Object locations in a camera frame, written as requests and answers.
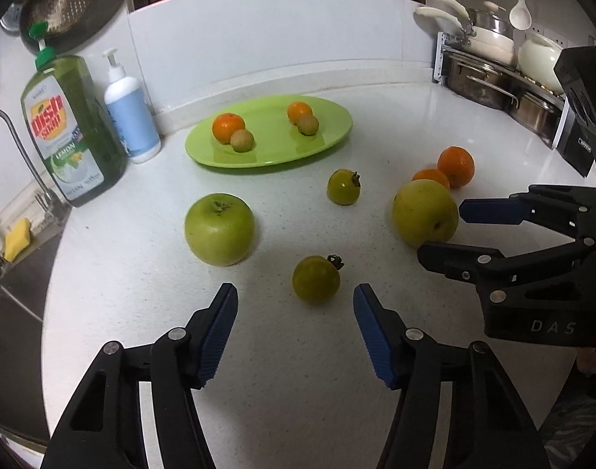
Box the yellow-green pear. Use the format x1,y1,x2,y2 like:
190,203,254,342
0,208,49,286
392,179,459,248

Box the small orange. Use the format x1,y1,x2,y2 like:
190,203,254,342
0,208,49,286
286,100,313,125
411,168,450,190

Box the green tomato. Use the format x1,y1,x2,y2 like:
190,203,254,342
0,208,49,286
292,254,345,305
327,168,361,206

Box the brown longan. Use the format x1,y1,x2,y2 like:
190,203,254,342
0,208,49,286
296,115,319,136
229,129,256,152

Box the green apple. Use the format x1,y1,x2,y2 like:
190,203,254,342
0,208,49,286
185,193,256,267

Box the large orange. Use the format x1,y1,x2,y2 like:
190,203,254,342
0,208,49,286
211,112,246,144

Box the steel sink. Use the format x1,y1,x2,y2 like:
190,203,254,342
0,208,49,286
0,234,61,447

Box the black knife block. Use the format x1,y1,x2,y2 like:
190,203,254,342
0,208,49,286
553,102,594,177

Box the steel pot lower shelf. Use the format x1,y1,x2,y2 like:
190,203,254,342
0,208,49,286
443,54,519,110

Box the white ceramic jug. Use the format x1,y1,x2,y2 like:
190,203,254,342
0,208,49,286
517,32,563,94

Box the white pot rack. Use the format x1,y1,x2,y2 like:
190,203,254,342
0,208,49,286
433,32,564,148

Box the white ladle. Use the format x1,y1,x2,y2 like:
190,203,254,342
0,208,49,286
508,0,532,31

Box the yellow sponge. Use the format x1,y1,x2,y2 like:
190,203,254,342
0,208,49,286
3,218,31,263

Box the green plate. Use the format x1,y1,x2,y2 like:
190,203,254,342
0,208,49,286
185,94,353,170

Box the thin chrome faucet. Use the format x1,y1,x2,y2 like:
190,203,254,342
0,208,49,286
0,108,72,220

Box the green dish soap bottle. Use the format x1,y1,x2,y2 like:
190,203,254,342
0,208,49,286
20,21,127,208

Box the white blue pump bottle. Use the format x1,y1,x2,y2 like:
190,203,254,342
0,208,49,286
103,48,161,164

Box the black frying pan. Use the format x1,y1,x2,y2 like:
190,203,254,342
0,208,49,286
18,0,138,56

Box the white handled saucepan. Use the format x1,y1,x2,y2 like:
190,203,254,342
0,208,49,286
415,0,517,67

